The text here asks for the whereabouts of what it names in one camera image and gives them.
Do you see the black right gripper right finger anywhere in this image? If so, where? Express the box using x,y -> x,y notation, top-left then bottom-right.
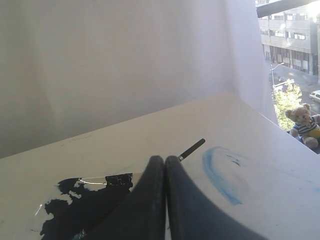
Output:
165,156 -> 265,240

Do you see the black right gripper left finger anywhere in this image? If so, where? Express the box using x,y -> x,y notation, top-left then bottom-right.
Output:
84,156 -> 166,240

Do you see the black paintbrush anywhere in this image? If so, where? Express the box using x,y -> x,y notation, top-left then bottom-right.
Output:
74,138 -> 206,240

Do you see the white square plate with paint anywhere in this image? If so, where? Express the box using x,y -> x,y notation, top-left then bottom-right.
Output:
14,172 -> 142,240

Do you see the brown teddy bear striped shirt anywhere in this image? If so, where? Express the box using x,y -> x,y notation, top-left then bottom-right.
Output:
285,103 -> 320,150

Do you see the white backdrop curtain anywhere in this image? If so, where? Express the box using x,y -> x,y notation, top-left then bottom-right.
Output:
0,0 -> 277,158

